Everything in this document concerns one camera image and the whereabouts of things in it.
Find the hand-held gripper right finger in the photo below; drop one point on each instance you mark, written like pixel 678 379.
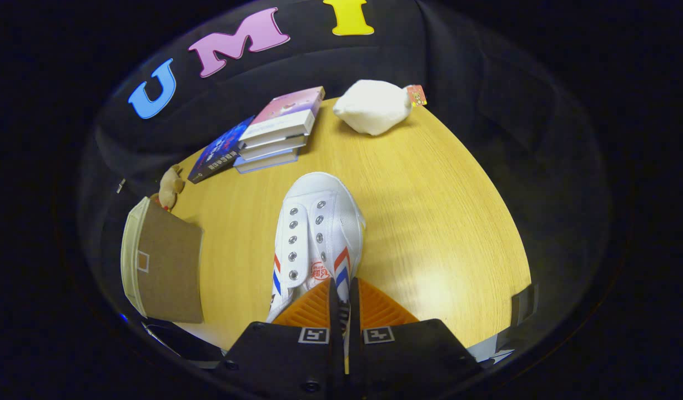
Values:
pixel 355 344

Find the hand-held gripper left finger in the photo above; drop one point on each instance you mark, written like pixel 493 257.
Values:
pixel 336 344

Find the white canvas shoe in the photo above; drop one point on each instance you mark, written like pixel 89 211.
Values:
pixel 319 205

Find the brown fabric storage box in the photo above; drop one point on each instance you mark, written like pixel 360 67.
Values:
pixel 172 266

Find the light blue book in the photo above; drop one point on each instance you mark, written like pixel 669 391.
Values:
pixel 266 161

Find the white book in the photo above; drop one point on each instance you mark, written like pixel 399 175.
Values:
pixel 275 145

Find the dark blue book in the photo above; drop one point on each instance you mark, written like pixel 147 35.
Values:
pixel 219 150

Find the brown plush toy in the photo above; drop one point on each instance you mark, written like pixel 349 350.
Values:
pixel 169 186

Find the white plush toy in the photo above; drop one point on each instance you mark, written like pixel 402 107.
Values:
pixel 372 108

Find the pink cover book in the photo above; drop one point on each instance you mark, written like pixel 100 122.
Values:
pixel 286 111

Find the black backdrop cloth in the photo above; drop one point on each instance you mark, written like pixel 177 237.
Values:
pixel 486 111

